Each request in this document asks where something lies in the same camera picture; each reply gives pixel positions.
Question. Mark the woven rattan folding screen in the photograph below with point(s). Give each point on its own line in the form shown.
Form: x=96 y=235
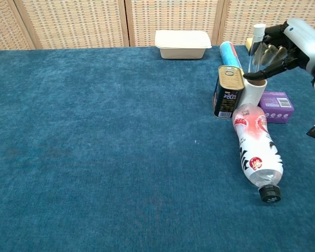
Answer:
x=73 y=23

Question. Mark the beige lidded food container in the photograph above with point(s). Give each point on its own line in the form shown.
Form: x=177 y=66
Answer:
x=182 y=43

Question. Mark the clear glass test tube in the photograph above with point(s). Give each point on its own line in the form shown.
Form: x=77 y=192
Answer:
x=258 y=30

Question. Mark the blue velvet tablecloth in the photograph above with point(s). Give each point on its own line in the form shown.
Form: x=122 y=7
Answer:
x=94 y=144

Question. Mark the black and gold tin can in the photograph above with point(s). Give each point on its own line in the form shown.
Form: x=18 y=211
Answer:
x=227 y=99

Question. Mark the blue cylindrical canister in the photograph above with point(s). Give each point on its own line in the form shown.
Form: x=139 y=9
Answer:
x=228 y=55

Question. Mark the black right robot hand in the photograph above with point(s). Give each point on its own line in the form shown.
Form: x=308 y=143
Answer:
x=296 y=39

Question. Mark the yellow sponge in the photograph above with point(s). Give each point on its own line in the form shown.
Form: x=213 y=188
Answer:
x=249 y=44

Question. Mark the white paper roll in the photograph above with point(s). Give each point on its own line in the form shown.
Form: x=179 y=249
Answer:
x=252 y=94

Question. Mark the purple cardboard box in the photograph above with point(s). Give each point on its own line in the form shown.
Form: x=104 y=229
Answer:
x=275 y=110

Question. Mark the plastic bottle with white label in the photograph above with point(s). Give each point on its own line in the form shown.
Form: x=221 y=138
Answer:
x=257 y=147

